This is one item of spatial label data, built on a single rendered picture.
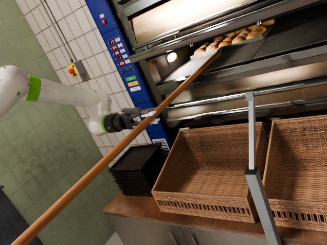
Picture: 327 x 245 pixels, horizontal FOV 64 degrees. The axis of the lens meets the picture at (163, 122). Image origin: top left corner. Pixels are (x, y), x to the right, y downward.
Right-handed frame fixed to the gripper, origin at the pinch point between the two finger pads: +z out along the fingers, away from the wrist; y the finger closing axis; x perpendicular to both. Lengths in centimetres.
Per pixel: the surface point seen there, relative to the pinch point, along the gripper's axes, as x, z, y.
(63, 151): -21, -121, 27
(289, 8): -37, 55, -20
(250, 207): -3, 30, 52
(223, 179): -31, 4, 60
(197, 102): -14.6, 16.0, 2.5
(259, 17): -37, 44, -21
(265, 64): -52, 38, 4
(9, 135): 6, -121, -5
